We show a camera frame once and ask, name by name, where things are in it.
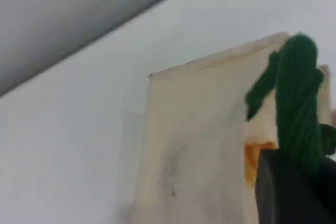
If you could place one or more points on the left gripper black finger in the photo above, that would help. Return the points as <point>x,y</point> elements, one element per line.
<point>326,195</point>
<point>278,197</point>

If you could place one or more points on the long ridged bread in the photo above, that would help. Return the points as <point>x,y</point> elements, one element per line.
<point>249,161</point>

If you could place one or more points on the white canvas bag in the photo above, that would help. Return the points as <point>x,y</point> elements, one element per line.
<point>197,129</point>

